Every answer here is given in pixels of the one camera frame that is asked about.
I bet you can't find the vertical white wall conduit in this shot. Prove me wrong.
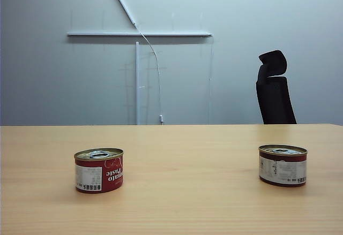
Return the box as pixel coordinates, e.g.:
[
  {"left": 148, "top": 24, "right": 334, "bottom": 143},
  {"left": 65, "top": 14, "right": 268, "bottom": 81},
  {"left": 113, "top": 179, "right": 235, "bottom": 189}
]
[{"left": 135, "top": 41, "right": 140, "bottom": 125}]

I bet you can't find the black mesh office chair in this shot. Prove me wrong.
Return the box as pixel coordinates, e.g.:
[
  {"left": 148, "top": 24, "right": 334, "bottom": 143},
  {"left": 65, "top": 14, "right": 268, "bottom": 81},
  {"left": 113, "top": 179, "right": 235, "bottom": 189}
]
[{"left": 255, "top": 50, "right": 297, "bottom": 125}]

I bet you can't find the tomato can with white label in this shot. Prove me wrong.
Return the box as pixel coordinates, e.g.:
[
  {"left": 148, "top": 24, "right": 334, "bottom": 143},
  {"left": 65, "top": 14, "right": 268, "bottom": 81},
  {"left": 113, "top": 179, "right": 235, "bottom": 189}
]
[{"left": 258, "top": 145, "right": 308, "bottom": 187}]

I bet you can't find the long horizontal white wall conduit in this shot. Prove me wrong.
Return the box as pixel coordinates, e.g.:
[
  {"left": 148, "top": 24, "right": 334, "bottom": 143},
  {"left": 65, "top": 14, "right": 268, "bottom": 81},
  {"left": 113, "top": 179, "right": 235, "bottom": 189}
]
[{"left": 66, "top": 31, "right": 213, "bottom": 38}]

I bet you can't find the red tomato paste can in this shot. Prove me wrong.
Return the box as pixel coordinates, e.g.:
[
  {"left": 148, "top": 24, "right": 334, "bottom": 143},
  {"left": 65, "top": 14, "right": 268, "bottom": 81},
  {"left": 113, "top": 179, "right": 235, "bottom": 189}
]
[{"left": 73, "top": 148, "right": 124, "bottom": 194}]

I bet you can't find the diagonal white wall conduit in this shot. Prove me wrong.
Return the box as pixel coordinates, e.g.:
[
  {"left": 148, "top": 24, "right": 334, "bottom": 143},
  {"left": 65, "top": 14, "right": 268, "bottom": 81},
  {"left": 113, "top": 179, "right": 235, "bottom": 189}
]
[{"left": 106, "top": 0, "right": 139, "bottom": 27}]

